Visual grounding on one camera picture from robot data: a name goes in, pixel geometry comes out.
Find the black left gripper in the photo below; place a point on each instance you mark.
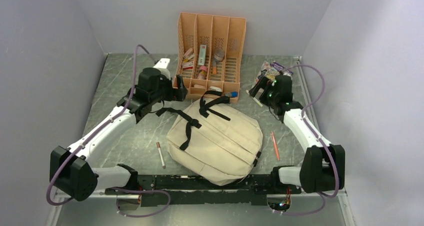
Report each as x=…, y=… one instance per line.
x=173, y=94

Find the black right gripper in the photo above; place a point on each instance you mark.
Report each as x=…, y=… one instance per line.
x=261, y=83

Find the purple Treehouse book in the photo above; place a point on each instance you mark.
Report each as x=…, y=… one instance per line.
x=276, y=69

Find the beige canvas backpack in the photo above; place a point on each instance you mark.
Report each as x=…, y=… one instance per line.
x=214, y=140

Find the Little Women floral book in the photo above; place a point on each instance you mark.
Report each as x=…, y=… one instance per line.
x=263, y=71

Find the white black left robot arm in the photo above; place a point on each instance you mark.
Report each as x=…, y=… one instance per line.
x=70, y=169

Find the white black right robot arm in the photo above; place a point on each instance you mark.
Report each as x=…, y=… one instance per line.
x=323, y=166

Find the red white small box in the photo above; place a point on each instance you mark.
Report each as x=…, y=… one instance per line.
x=187, y=60

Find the pink tape roll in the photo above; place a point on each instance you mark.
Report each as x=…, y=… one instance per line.
x=202, y=73

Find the teal white box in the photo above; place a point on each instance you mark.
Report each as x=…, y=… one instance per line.
x=202, y=55

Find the grey glue stick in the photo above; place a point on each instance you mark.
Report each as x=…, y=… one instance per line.
x=218, y=56

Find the orange plastic desk organizer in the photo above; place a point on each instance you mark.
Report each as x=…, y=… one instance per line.
x=217, y=32

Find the white brown marker pen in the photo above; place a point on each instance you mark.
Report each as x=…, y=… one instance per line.
x=161, y=155

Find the orange pencil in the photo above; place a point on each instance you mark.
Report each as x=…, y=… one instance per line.
x=275, y=145

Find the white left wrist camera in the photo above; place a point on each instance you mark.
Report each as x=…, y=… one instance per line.
x=162, y=66

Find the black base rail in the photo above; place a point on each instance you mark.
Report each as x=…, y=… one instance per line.
x=255, y=189

